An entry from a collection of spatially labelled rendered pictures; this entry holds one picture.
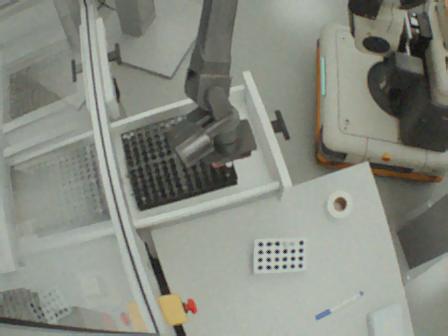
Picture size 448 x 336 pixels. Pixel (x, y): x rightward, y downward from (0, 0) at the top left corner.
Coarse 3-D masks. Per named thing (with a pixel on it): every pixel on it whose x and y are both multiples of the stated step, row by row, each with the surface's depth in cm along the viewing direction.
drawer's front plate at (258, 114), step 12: (252, 84) 117; (252, 96) 116; (252, 108) 119; (264, 108) 115; (252, 120) 124; (264, 120) 114; (264, 132) 114; (264, 144) 118; (276, 144) 112; (276, 156) 111; (276, 168) 112; (276, 180) 116; (288, 180) 110; (288, 192) 113
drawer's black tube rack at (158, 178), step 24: (168, 120) 117; (144, 144) 115; (168, 144) 115; (144, 168) 114; (168, 168) 114; (192, 168) 117; (216, 168) 113; (144, 192) 112; (168, 192) 112; (192, 192) 112
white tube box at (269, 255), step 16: (256, 240) 119; (272, 240) 119; (288, 240) 119; (304, 240) 119; (256, 256) 117; (272, 256) 117; (288, 256) 117; (304, 256) 117; (256, 272) 116; (272, 272) 116; (288, 272) 117
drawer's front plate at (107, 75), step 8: (104, 32) 125; (104, 40) 122; (104, 48) 121; (104, 56) 120; (104, 64) 119; (104, 72) 119; (104, 80) 118; (104, 88) 117; (112, 88) 122; (112, 96) 117; (112, 104) 118; (112, 112) 122
